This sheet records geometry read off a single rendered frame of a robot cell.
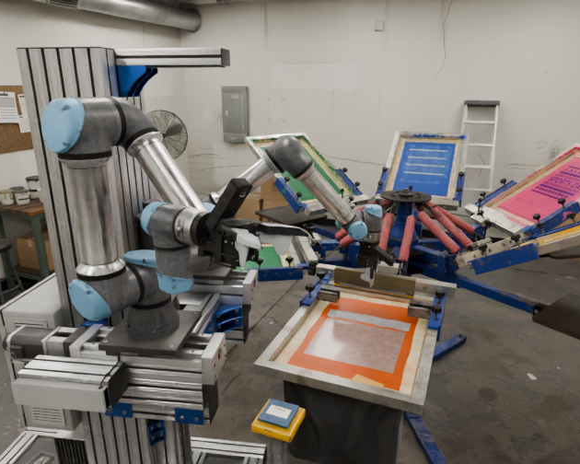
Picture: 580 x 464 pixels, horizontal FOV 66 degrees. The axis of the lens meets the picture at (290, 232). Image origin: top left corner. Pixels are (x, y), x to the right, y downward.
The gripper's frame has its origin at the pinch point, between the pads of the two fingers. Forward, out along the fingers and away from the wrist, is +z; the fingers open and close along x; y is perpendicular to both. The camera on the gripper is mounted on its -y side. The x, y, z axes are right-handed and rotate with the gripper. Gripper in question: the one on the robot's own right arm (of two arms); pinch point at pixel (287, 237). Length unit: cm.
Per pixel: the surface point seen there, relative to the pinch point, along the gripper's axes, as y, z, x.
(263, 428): 68, -26, -35
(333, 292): 52, -47, -117
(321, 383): 62, -20, -59
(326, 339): 61, -34, -88
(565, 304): 49, 44, -177
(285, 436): 69, -19, -36
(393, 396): 60, 3, -65
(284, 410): 65, -24, -43
